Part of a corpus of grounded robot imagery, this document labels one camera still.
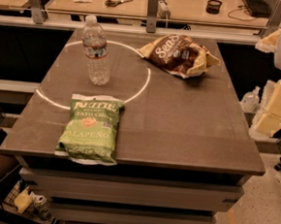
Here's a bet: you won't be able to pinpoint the yellow cloth on shelf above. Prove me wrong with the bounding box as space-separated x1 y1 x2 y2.
14 189 33 213

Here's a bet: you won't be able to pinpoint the green jalapeno chip bag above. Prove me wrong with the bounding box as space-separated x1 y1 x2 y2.
54 94 125 166

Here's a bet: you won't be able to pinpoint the brown chip bag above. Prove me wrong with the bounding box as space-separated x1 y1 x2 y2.
138 34 220 79

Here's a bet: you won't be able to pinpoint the clear plastic water bottle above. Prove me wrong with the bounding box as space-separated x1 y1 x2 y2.
82 15 110 85

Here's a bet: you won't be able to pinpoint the black mesh cup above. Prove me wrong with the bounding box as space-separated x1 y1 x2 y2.
206 0 222 15

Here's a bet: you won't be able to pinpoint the middle metal bracket post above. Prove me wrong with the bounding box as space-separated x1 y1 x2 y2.
146 0 158 33

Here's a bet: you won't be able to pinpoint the scissors on desk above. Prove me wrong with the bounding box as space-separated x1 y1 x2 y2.
105 0 134 7

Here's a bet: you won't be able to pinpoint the left sanitizer bottle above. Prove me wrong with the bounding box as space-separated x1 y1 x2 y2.
239 86 260 112

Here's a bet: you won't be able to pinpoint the black keyboard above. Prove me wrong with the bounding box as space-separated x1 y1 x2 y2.
242 0 272 18

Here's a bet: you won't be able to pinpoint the white power strip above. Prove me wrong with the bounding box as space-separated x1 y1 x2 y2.
158 0 171 18

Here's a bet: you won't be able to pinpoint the left metal bracket post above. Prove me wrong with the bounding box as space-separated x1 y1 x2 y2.
28 0 47 24

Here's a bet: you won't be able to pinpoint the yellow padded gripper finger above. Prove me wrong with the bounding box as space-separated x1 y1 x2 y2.
247 27 281 139

